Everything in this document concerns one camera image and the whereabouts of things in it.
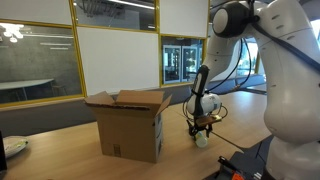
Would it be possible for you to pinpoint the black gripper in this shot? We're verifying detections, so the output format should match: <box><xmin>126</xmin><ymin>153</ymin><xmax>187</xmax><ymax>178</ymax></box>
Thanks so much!
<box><xmin>187</xmin><ymin>117</ymin><xmax>213</xmax><ymax>138</ymax></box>

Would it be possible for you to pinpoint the open cardboard shipping box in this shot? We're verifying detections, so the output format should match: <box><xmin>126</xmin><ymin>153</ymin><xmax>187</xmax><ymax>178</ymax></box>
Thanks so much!
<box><xmin>84</xmin><ymin>89</ymin><xmax>173</xmax><ymax>164</ymax></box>

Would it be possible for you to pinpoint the orange and black tool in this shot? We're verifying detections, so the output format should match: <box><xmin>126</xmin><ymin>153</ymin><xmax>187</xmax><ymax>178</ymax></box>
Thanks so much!
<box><xmin>218</xmin><ymin>155</ymin><xmax>248</xmax><ymax>180</ymax></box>

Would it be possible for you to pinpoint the dark grey mat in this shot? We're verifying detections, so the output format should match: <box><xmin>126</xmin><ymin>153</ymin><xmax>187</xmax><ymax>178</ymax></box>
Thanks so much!
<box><xmin>203</xmin><ymin>151</ymin><xmax>268</xmax><ymax>180</ymax></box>

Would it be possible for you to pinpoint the stool behind glass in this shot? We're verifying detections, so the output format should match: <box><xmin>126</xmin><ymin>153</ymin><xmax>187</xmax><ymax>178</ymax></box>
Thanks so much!
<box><xmin>51</xmin><ymin>84</ymin><xmax>68</xmax><ymax>98</ymax></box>

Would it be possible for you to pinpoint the grey upholstered bench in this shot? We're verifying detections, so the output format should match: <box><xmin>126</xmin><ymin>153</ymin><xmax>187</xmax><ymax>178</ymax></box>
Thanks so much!
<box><xmin>0</xmin><ymin>73</ymin><xmax>268</xmax><ymax>138</ymax></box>

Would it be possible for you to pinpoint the white table behind glass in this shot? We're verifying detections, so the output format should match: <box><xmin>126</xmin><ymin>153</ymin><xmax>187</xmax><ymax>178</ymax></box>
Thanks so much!
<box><xmin>0</xmin><ymin>78</ymin><xmax>55</xmax><ymax>101</ymax></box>

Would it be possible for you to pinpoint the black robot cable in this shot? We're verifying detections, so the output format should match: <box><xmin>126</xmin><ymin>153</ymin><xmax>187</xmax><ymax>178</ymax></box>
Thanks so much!
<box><xmin>182</xmin><ymin>37</ymin><xmax>253</xmax><ymax>122</ymax></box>

